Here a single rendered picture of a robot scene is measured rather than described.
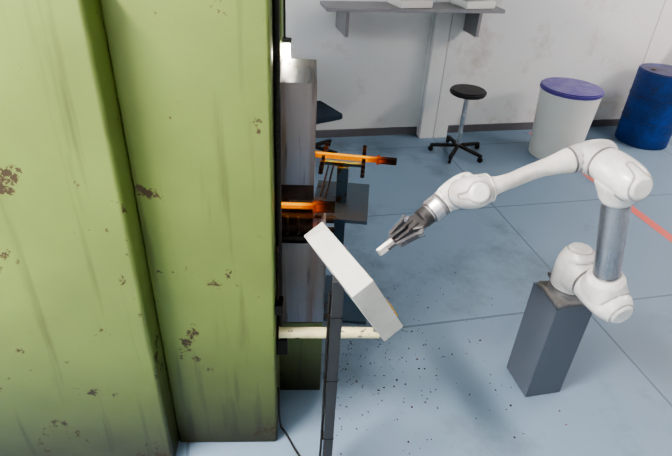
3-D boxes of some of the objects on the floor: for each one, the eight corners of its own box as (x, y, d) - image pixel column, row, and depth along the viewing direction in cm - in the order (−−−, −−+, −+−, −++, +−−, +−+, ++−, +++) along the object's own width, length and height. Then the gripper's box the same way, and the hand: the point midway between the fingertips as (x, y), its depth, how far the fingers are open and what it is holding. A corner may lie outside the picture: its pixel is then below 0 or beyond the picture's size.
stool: (471, 140, 538) (483, 79, 504) (492, 163, 494) (507, 97, 460) (421, 142, 529) (430, 79, 495) (438, 165, 485) (449, 98, 450)
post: (330, 465, 224) (344, 274, 168) (330, 474, 221) (345, 282, 165) (321, 466, 224) (332, 274, 168) (321, 474, 220) (332, 282, 164)
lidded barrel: (541, 167, 491) (562, 97, 454) (512, 142, 539) (529, 77, 503) (594, 164, 502) (618, 96, 465) (561, 140, 550) (581, 76, 513)
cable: (329, 429, 239) (340, 256, 187) (330, 474, 221) (344, 296, 168) (278, 429, 238) (275, 255, 185) (275, 475, 219) (271, 296, 166)
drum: (643, 129, 589) (669, 61, 548) (678, 149, 544) (711, 76, 503) (603, 131, 579) (627, 61, 537) (636, 152, 534) (665, 77, 492)
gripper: (443, 228, 183) (391, 269, 181) (421, 210, 193) (372, 249, 191) (437, 215, 178) (384, 257, 176) (415, 198, 188) (365, 237, 186)
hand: (385, 247), depth 184 cm, fingers closed
